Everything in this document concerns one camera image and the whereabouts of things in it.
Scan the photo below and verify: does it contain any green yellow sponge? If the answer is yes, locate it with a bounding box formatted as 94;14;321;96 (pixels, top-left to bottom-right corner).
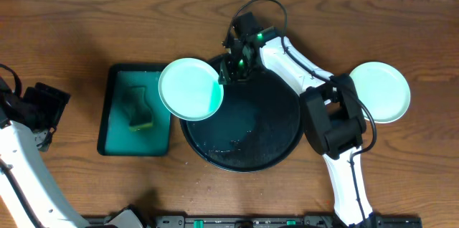
121;86;153;131

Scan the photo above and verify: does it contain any black rectangular water tray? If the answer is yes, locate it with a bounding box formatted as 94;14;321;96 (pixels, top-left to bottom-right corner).
97;63;171;156

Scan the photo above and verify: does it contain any round black serving tray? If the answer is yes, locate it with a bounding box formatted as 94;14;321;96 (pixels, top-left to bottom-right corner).
180;70;303;173

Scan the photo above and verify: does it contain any mint green plate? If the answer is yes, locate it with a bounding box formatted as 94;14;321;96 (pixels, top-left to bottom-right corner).
350;62;411;124
158;58;224;121

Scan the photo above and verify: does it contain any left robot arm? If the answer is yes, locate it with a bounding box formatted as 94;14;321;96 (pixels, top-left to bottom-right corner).
1;79;147;227

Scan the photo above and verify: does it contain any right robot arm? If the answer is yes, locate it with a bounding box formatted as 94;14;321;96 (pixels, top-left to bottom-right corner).
219;27;373;227

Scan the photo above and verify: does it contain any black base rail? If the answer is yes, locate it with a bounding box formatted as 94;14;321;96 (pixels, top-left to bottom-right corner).
82;214;422;228

